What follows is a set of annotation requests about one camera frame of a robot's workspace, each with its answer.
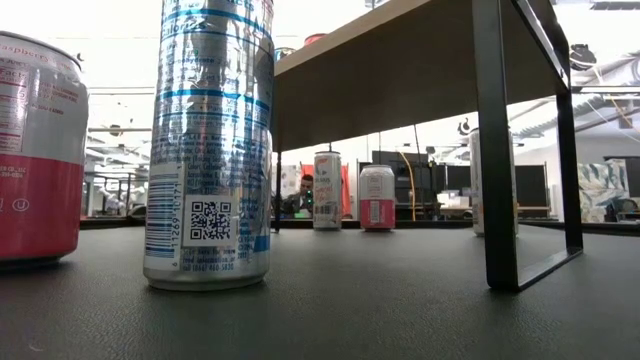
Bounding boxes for tall white can black lid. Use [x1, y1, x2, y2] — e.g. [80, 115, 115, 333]
[468, 128, 520, 237]
[312, 150, 344, 232]

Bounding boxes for red fabric panel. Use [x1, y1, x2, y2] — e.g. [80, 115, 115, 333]
[298, 163, 352, 220]

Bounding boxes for wooden shelf black metal legs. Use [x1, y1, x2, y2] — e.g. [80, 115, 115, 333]
[272, 0, 585, 294]

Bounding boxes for yellow hanging cable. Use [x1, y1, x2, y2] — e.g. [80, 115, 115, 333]
[397, 151, 418, 222]

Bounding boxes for pink white sparkling water can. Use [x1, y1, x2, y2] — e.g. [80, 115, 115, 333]
[0, 30, 90, 271]
[358, 164, 397, 232]

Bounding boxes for black equipment cabinet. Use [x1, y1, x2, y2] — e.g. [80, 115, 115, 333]
[370, 149, 444, 222]

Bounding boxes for leaf print fabric panel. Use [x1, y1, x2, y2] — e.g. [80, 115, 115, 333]
[280, 164, 302, 202]
[577, 158, 640, 225]

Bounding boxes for black screen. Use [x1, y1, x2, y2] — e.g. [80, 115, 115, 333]
[444, 163, 475, 194]
[514, 164, 550, 210]

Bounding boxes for person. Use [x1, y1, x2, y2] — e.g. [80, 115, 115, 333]
[279, 173, 315, 220]

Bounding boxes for white box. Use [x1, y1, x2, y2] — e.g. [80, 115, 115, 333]
[436, 189, 472, 209]

